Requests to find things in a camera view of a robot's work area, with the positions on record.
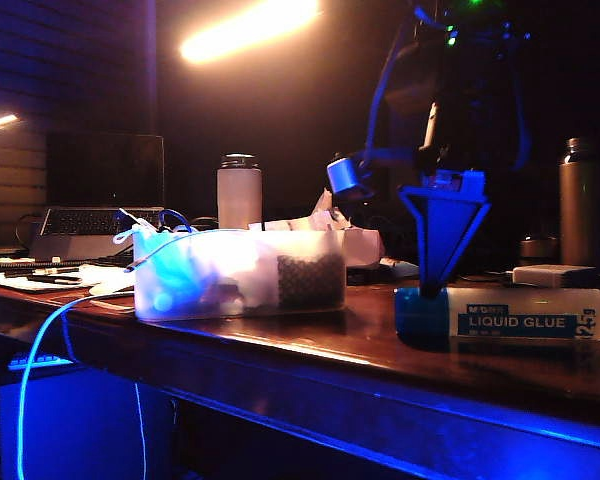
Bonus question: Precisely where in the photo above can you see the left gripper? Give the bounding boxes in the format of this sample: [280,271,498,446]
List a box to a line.
[398,143,493,298]

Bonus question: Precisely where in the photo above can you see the liquid glue bottle blue cap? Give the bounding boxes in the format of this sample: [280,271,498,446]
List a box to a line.
[394,285,600,347]

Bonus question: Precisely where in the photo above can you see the translucent plastic storage box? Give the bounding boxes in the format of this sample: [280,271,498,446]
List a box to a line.
[131,228,348,322]

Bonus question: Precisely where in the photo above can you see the flat blue book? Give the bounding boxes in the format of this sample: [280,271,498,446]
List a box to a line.
[378,259,421,282]

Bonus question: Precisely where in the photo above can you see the small metal cup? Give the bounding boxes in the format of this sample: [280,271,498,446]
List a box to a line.
[518,236,560,267]

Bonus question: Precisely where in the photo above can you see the crumpled white paper slips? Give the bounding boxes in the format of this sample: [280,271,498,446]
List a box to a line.
[251,189,354,234]

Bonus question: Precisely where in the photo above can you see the black patterned pouch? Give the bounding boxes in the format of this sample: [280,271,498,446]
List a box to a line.
[276,253,347,310]

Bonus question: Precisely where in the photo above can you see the white power adapter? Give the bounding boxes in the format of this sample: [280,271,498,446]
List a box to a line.
[510,264,600,292]

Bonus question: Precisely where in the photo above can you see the steel water bottle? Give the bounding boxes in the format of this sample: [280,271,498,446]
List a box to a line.
[558,137,600,270]

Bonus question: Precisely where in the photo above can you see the white insulated bottle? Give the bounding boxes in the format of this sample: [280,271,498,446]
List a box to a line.
[216,153,264,232]

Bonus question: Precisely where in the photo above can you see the bright tube lamp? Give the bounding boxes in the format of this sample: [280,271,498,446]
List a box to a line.
[178,0,324,66]

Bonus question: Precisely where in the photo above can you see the black keyboard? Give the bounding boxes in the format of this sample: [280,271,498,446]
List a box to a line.
[86,252,135,270]

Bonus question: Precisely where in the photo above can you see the grey laptop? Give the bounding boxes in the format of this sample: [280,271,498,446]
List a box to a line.
[28,131,167,263]

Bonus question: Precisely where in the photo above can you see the black and silver pen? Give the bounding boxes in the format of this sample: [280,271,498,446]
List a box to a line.
[26,275,84,287]

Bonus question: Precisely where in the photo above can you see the white notepad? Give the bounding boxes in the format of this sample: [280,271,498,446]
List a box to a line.
[0,266,134,294]

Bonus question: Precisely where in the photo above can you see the cabinet under desk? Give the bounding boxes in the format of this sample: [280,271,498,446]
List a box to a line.
[0,368,177,480]

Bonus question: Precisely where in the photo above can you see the lit keyboard under desk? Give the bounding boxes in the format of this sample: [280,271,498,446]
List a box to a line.
[6,351,77,372]

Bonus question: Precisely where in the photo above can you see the thin black cable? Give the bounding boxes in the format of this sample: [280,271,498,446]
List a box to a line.
[459,270,514,282]

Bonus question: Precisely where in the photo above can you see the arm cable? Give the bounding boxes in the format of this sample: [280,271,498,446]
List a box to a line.
[508,62,533,172]
[363,7,417,157]

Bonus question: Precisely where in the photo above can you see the white cable with usb plug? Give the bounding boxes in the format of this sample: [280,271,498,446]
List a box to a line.
[124,228,244,274]

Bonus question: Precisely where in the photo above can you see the blue cord loop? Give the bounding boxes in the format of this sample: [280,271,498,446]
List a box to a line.
[157,209,195,235]

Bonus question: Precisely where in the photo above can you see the thin white wire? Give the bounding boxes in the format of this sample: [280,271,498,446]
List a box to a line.
[132,382,149,480]

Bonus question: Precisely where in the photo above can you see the long white cable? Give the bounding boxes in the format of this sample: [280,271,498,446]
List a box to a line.
[15,292,137,480]

